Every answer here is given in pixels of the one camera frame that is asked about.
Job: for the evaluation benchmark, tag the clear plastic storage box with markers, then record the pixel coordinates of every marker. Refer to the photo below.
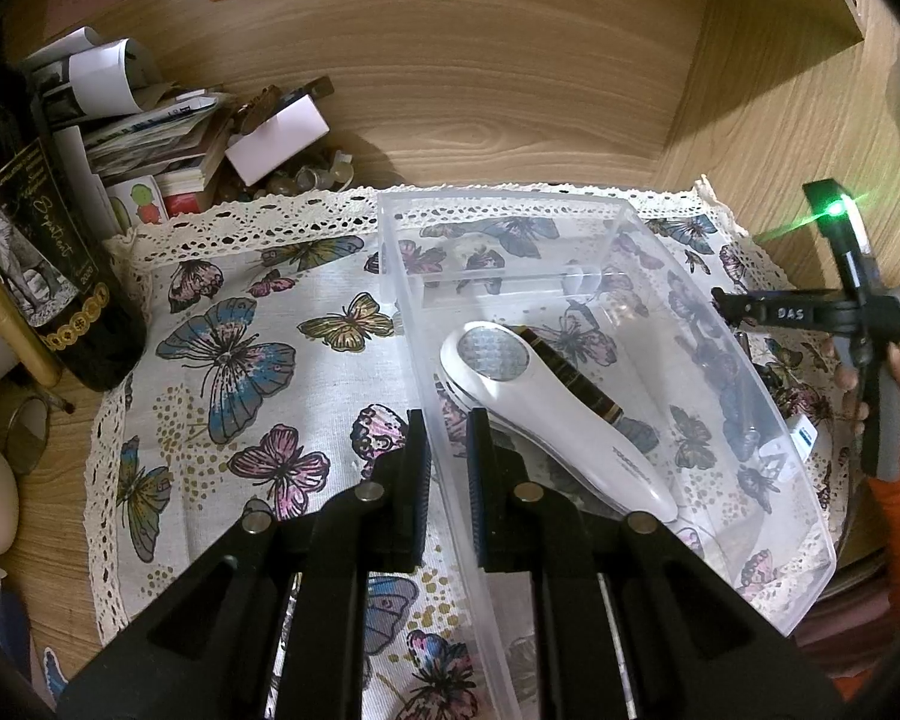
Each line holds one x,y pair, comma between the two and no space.
757,540

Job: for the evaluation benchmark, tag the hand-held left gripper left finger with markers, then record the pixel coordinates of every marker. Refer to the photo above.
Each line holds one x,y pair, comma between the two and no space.
418,499

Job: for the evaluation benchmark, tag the small round mirror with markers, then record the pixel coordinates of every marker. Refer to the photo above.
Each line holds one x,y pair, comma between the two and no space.
28,435

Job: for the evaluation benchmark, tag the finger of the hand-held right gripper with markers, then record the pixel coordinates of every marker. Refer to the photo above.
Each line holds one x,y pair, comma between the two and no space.
780,312

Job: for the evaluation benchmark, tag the white handheld lint shaver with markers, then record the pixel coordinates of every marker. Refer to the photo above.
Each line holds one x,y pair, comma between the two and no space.
570,435

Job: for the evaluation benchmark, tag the white and blue small device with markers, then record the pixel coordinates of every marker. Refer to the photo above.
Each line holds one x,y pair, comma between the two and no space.
804,435

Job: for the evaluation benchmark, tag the pile of papers and cards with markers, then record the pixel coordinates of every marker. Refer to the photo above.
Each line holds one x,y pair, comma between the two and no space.
120,135

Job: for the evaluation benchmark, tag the dark striped pen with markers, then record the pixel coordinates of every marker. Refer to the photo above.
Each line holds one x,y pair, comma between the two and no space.
570,375

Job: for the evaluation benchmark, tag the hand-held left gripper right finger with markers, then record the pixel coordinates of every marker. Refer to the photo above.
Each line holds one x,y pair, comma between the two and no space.
478,499

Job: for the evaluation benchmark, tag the yellow wax candle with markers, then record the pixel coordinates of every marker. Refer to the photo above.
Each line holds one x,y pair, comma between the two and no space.
19,337

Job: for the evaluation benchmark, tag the small white cardboard box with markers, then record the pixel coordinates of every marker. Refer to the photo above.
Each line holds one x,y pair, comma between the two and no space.
274,141

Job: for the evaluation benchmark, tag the butterfly printed lace cloth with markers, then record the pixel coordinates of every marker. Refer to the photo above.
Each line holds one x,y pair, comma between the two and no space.
225,360

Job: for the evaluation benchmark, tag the dark wine bottle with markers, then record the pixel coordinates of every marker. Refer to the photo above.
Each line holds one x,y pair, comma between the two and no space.
60,277

